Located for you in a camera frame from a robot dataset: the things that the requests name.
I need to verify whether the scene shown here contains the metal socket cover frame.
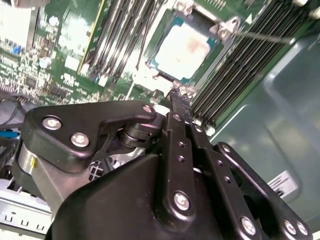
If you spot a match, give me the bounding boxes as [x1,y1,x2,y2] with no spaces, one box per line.
[126,67,198,115]

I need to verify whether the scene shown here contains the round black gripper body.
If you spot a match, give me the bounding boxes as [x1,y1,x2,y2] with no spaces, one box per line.
[48,153,241,240]

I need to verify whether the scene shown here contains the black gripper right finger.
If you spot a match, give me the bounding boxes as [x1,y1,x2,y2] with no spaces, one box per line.
[181,95,314,240]

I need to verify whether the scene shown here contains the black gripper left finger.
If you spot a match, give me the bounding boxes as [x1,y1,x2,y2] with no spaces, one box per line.
[21,87,198,229]

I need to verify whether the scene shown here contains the silver-topped CPU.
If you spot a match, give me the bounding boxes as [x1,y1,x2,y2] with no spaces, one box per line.
[146,14,225,83]

